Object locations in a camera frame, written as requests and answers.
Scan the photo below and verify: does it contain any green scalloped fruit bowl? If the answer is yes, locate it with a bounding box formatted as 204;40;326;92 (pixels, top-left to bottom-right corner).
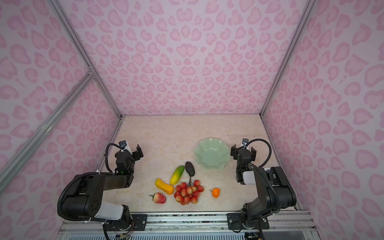
195;138;231;170

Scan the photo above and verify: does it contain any yellow fake squash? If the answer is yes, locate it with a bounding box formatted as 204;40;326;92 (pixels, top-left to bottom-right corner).
155;179;174;195

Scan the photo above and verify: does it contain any left black corrugated cable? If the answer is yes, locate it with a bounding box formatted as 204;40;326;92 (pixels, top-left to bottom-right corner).
104;142;122;173

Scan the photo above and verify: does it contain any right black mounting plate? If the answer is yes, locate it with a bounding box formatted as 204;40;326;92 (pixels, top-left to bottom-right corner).
226;212;270;231

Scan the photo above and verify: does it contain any red fake strawberry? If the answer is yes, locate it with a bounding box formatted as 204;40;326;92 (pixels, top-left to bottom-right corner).
150;193;167;204

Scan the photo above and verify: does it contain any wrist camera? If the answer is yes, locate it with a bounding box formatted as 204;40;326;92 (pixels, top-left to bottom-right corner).
119;140;128;150
242;138;249;147

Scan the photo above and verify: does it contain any aluminium frame post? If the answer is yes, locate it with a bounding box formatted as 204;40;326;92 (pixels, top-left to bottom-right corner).
260;0;319;119
47;0;123;120

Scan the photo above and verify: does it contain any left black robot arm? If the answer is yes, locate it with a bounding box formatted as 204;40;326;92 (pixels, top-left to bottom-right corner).
57;141;144;229

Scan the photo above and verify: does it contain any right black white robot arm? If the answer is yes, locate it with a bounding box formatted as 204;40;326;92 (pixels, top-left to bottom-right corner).
231;145;297;228

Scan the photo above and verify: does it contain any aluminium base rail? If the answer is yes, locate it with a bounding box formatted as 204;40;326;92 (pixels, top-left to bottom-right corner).
55;210;319;240

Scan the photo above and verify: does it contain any red fake grape bunch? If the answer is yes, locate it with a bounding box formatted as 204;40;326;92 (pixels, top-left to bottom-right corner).
174;180;205;206

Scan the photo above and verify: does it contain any green yellow fake cucumber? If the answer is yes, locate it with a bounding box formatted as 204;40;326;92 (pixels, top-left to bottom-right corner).
170;166;185;185

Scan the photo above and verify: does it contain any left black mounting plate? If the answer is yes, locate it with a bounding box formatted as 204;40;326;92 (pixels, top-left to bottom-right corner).
104;214;148;232

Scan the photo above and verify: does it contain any right aluminium frame post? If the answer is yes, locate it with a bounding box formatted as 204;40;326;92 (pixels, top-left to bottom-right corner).
260;0;319;119

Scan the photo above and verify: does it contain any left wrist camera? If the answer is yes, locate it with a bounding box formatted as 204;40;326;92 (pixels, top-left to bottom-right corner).
119;140;128;150

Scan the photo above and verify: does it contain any black mounting plate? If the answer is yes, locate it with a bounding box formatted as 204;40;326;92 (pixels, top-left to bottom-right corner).
226;212;270;231
104;214;148;232

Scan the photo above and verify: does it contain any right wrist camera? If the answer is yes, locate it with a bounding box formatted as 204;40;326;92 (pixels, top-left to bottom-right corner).
242;138;249;147

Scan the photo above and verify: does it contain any diagonal aluminium frame bar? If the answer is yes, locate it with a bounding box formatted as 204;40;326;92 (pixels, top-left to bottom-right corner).
1;71;94;193

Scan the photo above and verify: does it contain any small orange fake tangerine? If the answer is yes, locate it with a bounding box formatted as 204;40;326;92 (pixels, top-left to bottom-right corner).
211;188;221;199

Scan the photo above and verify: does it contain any left aluminium frame post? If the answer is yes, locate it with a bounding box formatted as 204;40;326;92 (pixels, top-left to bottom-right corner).
47;0;123;120

